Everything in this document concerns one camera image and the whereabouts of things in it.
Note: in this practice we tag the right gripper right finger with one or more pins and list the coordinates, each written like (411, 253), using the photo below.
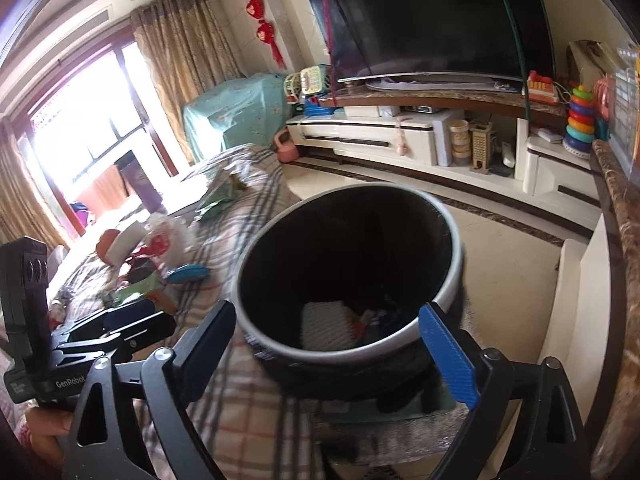
(549, 439)

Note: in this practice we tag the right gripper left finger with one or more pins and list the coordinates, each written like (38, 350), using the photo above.
(106, 441)

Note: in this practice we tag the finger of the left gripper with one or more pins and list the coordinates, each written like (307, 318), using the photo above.
(100, 323)
(123, 342)

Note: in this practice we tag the blue snack bag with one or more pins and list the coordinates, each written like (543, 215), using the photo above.
(189, 273)

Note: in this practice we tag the white red plastic bag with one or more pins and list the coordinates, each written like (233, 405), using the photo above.
(168, 239)

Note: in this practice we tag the green drink carton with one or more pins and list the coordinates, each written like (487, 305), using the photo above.
(149, 288)

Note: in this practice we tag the black round trash bin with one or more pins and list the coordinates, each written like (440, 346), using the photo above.
(384, 251)

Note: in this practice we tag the person left hand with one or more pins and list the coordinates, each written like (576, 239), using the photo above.
(44, 427)

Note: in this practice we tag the red apple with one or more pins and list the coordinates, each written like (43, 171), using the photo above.
(104, 244)

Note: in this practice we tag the plaid blanket cover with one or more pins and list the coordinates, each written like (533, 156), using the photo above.
(251, 427)

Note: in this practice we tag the left beige curtain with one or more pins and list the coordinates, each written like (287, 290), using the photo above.
(23, 210)

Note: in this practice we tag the beige curtain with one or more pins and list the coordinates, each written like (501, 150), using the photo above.
(23, 210)
(187, 54)

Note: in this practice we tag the purple gift bag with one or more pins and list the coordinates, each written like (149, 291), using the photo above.
(130, 169)

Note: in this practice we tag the green snack bag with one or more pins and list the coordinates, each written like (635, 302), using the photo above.
(224, 190)

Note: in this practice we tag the pink kettlebell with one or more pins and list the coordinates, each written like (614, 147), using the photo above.
(287, 151)

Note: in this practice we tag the teal covered furniture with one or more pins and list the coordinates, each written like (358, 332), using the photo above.
(238, 111)

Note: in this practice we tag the right beige curtain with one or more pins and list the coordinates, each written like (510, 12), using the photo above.
(187, 54)

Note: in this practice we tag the toy phone cash register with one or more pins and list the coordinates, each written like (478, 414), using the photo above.
(304, 90)

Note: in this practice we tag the white tv cabinet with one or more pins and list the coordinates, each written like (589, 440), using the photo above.
(548, 182)

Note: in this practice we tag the black flat screen television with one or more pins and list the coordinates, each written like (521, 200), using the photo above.
(373, 38)

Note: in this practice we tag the rainbow stacking ring toy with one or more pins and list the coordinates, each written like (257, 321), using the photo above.
(580, 128)

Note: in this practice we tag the red lantern string decoration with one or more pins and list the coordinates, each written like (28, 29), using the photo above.
(265, 31)

